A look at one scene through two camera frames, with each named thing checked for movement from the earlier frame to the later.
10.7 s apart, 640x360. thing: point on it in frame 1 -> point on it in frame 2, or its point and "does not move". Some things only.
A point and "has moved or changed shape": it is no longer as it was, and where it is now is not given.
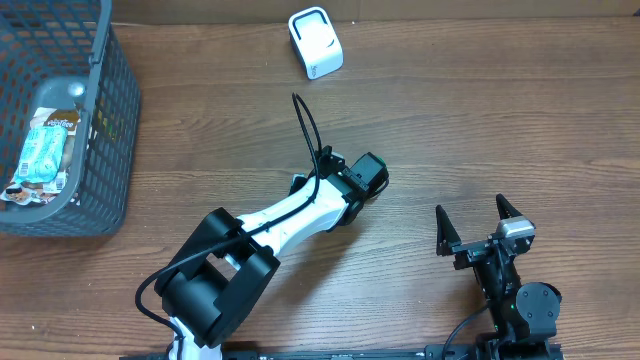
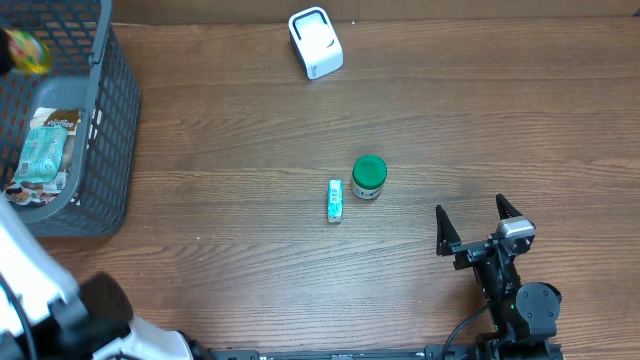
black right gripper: x=469 y=251 does not move
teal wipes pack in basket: x=42 y=153 does not move
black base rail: x=438 y=352 does not move
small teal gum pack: x=297 y=175 has moved or changed shape
